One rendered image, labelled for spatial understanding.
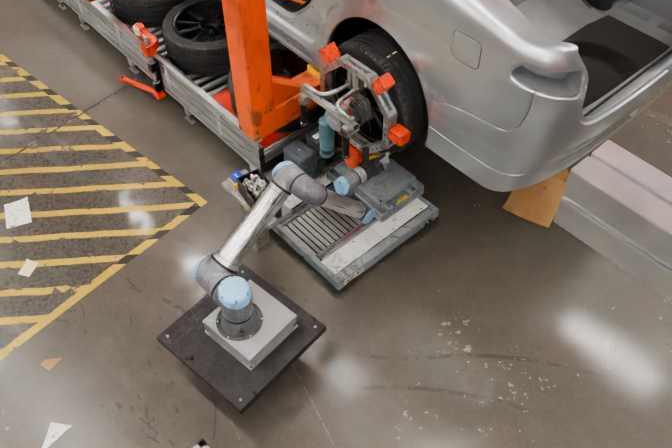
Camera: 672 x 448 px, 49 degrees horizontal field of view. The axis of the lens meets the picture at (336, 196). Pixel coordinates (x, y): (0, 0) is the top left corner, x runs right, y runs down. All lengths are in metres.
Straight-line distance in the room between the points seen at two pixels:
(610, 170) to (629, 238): 0.09
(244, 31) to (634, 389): 2.70
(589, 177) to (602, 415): 3.17
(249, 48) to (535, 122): 1.50
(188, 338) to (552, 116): 2.03
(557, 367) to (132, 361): 2.24
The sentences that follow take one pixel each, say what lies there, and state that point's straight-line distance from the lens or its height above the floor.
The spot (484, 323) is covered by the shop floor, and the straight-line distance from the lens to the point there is 4.17.
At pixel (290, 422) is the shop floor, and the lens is 3.82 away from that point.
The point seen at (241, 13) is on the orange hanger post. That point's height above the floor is 1.39.
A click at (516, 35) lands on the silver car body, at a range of 3.21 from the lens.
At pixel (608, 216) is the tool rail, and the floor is 2.79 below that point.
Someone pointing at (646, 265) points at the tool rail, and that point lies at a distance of 0.96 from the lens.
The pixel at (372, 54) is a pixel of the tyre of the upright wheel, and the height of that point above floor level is 1.18.
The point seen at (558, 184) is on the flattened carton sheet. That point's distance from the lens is 4.92.
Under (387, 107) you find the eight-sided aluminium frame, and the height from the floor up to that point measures 0.97.
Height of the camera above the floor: 3.46
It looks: 48 degrees down
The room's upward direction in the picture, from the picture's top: straight up
